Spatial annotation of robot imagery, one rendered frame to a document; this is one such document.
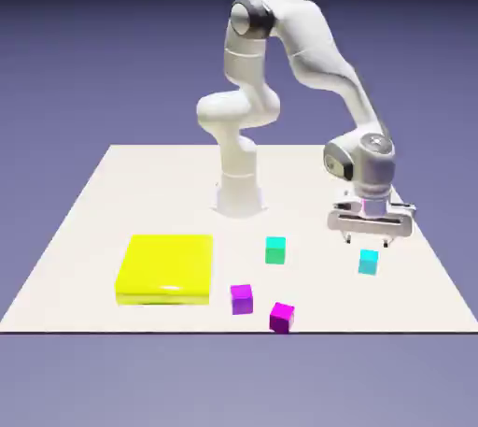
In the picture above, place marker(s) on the small magenta cube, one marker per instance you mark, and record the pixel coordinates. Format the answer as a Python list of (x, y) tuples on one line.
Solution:
[(281, 318)]

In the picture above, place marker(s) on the small cyan cube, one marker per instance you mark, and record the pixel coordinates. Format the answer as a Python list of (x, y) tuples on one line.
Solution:
[(368, 261)]

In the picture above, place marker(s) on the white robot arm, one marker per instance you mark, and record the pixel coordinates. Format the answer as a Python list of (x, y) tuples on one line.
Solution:
[(310, 45)]

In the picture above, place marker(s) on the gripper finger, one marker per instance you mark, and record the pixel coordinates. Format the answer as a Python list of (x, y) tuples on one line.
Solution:
[(386, 242), (347, 238)]

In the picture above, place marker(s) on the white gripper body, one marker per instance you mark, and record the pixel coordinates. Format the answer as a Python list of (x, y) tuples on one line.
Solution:
[(369, 226)]

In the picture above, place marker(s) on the small green cube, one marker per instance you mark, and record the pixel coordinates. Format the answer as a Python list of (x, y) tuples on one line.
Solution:
[(275, 250)]

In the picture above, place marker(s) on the small purple cube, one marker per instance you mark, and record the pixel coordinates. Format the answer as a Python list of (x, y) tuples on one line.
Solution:
[(241, 299)]

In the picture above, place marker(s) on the large yellow box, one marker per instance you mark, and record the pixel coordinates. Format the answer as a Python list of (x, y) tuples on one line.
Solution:
[(164, 266)]

